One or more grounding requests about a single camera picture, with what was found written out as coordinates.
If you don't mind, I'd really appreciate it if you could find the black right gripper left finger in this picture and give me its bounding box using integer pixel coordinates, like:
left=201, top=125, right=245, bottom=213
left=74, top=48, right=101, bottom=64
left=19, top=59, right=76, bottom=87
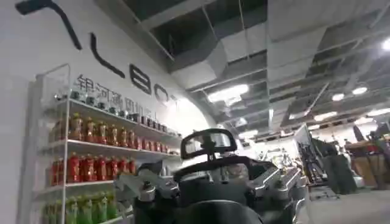
left=114, top=161, right=181, bottom=204

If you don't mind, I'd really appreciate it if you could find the black equipment rack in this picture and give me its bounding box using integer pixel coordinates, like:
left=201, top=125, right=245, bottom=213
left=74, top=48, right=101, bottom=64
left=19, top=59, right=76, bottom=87
left=297, top=138, right=328, bottom=185

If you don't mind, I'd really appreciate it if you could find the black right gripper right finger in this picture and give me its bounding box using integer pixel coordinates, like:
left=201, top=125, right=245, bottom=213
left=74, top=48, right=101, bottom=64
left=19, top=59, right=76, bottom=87
left=251, top=166, right=307, bottom=201

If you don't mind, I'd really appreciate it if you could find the silver ventilation duct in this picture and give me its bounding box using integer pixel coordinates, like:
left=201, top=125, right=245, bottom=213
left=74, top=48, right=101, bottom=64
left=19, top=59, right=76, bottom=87
left=169, top=9, right=328, bottom=91

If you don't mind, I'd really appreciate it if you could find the rectangular ceiling light panel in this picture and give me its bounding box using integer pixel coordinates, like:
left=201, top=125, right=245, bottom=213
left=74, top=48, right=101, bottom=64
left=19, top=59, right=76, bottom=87
left=207, top=84, right=250, bottom=103

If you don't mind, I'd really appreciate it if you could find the dark swivel chair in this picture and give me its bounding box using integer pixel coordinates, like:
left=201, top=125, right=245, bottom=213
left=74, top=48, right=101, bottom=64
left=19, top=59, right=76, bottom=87
left=321, top=145, right=359, bottom=195

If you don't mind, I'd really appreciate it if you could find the desk with brown boxes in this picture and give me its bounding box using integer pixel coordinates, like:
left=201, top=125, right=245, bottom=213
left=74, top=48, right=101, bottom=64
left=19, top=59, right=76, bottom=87
left=346, top=121, right=390, bottom=191

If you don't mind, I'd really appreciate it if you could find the white shelf with drink bottles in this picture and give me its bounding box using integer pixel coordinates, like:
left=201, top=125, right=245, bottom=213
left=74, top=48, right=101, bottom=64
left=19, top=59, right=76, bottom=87
left=18, top=63, right=183, bottom=224

